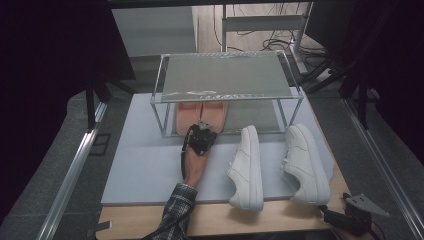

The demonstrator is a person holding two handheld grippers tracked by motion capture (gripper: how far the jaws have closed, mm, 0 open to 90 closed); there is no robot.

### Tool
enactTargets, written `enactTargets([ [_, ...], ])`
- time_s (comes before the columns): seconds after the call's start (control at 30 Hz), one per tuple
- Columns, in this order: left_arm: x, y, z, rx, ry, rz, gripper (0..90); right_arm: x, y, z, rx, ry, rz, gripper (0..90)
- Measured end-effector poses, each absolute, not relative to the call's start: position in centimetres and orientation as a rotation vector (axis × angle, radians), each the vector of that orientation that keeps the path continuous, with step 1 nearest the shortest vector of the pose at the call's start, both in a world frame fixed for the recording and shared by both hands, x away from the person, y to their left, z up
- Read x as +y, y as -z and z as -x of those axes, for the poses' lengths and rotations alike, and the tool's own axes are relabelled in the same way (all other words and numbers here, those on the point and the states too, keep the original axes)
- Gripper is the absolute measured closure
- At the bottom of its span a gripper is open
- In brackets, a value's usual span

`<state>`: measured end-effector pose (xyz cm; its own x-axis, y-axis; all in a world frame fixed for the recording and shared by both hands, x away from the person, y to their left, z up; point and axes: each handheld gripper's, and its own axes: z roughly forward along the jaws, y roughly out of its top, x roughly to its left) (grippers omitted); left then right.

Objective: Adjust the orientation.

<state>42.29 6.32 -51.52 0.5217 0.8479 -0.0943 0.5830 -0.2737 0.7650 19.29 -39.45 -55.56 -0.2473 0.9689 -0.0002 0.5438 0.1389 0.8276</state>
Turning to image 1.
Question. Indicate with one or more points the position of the aluminium rail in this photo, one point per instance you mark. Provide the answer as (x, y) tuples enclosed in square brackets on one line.
[(71, 180), (383, 166)]

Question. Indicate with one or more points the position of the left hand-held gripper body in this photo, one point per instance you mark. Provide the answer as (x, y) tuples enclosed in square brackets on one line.
[(200, 138)]

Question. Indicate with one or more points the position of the pink slipper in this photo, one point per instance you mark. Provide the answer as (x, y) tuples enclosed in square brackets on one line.
[(185, 115), (217, 115)]

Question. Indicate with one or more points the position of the black table clamp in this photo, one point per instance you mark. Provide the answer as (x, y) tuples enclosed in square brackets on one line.
[(100, 227)]

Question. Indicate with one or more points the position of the white metal desk frame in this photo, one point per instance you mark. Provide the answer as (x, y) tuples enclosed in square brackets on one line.
[(263, 22)]

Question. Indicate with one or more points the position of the black metal stand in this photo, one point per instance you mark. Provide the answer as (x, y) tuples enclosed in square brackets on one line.
[(363, 100), (90, 106)]

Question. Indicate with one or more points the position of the grey cabinet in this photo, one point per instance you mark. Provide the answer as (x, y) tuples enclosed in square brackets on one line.
[(153, 30)]

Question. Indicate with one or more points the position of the white sneaker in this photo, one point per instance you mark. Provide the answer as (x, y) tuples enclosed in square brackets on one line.
[(306, 160), (247, 160)]

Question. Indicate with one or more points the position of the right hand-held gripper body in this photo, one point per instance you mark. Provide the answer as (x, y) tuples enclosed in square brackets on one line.
[(359, 216)]

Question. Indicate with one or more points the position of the person's right hand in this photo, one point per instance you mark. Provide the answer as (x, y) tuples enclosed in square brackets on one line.
[(356, 237)]

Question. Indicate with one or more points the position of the light blue mat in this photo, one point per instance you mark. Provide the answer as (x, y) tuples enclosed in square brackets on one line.
[(146, 166)]

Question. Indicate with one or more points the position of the metal two-tier shoe rack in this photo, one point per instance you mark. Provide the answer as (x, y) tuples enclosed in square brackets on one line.
[(226, 76)]

